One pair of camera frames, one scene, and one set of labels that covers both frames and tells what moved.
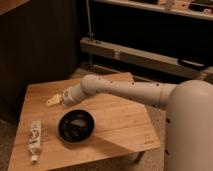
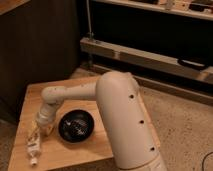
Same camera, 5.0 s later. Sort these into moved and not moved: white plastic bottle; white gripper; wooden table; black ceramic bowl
Moved: white gripper
Not moved: wooden table; black ceramic bowl; white plastic bottle
